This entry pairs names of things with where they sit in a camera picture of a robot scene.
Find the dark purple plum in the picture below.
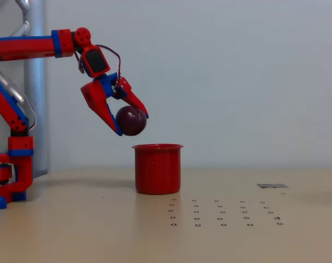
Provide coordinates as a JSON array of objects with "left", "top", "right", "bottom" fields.
[{"left": 115, "top": 106, "right": 147, "bottom": 137}]

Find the red plastic cup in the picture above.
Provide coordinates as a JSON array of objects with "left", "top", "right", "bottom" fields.
[{"left": 131, "top": 144, "right": 184, "bottom": 196}]

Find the grey tape patch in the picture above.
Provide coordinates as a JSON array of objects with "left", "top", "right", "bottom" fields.
[{"left": 256, "top": 183, "right": 289, "bottom": 189}]

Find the red white gripper servo cable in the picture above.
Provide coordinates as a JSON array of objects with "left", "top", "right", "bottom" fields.
[{"left": 95, "top": 44, "right": 122, "bottom": 85}]

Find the silver metal frame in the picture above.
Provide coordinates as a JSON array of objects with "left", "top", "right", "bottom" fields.
[{"left": 0, "top": 0, "right": 49, "bottom": 176}]

